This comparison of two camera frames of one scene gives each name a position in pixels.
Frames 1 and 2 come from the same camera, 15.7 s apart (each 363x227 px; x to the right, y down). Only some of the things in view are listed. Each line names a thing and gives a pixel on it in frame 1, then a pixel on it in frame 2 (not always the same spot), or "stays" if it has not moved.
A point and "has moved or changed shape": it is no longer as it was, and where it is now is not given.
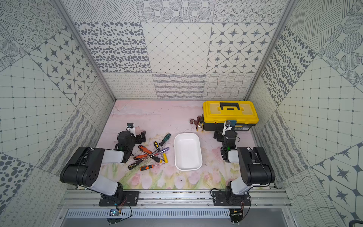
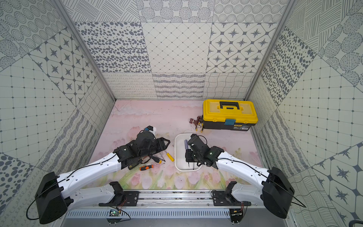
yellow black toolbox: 216,112 stays
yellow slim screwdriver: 165,158 has moved or changed shape
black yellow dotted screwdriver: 135,164 stays
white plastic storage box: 188,155 stays
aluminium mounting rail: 87,198 stays
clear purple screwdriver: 164,150 has moved or changed shape
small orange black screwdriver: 149,167 stays
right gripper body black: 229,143 → 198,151
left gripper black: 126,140 → 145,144
